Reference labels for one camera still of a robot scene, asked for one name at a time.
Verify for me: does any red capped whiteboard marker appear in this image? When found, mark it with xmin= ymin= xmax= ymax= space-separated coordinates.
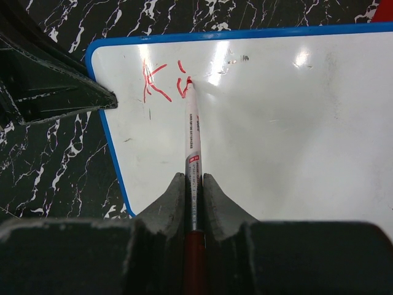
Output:
xmin=184 ymin=78 xmax=206 ymax=294

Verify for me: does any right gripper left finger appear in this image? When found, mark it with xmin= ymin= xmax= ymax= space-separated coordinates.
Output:
xmin=1 ymin=173 xmax=185 ymax=294

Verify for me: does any red plastic shopping basket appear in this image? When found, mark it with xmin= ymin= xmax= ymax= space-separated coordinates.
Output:
xmin=372 ymin=0 xmax=393 ymax=23

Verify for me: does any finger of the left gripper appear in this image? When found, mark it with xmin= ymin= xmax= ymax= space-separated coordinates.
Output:
xmin=1 ymin=1 xmax=118 ymax=125

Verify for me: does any blue framed whiteboard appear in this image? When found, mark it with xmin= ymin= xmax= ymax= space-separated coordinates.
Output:
xmin=86 ymin=22 xmax=392 ymax=229

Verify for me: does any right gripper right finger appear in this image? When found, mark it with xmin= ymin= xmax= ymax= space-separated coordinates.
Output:
xmin=203 ymin=174 xmax=392 ymax=294

